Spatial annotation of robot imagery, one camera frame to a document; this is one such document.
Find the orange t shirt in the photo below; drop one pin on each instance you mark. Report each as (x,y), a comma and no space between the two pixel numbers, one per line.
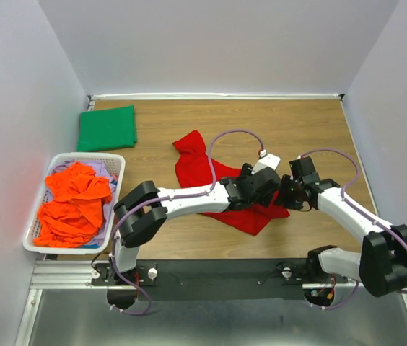
(74,213)

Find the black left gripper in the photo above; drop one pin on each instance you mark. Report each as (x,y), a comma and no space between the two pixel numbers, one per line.
(245,173)

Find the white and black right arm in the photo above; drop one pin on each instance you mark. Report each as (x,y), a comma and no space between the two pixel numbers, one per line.
(381,263)

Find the red t shirt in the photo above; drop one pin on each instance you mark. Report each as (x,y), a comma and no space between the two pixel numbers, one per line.
(192,170)

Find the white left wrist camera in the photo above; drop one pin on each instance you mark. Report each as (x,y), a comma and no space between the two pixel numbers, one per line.
(266,160)

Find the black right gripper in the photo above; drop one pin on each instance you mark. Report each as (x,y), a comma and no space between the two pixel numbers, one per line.
(286,180)

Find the folded green t shirt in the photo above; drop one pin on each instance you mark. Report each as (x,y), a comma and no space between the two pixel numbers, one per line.
(102,130)

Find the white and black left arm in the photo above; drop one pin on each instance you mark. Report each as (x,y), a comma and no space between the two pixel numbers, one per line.
(146,208)

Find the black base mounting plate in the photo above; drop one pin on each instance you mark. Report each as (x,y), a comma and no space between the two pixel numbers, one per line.
(216,280)

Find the aluminium frame rail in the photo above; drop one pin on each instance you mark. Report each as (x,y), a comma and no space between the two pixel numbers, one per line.
(64,308)

